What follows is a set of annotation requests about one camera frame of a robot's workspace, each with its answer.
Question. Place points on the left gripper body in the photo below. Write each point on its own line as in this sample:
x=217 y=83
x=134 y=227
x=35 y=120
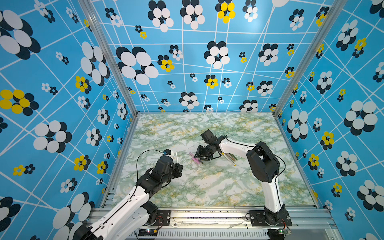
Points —
x=176 y=172

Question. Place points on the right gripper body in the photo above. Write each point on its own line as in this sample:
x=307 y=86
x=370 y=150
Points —
x=205 y=153

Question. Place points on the pink pen cap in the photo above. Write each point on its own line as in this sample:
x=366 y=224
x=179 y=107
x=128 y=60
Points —
x=197 y=161

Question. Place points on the white pen green tip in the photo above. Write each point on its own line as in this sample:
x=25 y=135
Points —
x=230 y=158

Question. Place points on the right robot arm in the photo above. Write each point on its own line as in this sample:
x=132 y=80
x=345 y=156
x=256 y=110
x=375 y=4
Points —
x=264 y=165

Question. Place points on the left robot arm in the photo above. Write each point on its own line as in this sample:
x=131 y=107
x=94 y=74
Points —
x=136 y=209

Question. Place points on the left circuit board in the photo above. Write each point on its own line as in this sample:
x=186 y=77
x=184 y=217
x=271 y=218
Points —
x=148 y=232

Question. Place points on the circuit board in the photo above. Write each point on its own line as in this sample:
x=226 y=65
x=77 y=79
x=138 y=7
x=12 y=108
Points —
x=148 y=232
x=278 y=234

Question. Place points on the right circuit board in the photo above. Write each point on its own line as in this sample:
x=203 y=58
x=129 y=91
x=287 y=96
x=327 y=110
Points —
x=278 y=234

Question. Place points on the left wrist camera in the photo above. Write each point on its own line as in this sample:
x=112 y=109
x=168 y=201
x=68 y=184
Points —
x=169 y=153

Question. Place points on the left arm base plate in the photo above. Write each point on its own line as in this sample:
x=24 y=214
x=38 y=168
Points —
x=159 y=218

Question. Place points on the aluminium front rail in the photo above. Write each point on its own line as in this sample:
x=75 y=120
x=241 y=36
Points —
x=230 y=223

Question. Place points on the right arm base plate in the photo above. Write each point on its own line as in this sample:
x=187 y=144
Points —
x=262 y=218

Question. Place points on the left corner aluminium post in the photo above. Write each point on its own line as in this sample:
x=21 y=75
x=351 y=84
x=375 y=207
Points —
x=90 y=14

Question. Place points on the corner aluminium post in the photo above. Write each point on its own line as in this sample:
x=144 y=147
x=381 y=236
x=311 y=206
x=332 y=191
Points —
x=90 y=14
x=323 y=31

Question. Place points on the right corner aluminium post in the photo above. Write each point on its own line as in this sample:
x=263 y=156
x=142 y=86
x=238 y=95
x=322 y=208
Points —
x=323 y=31

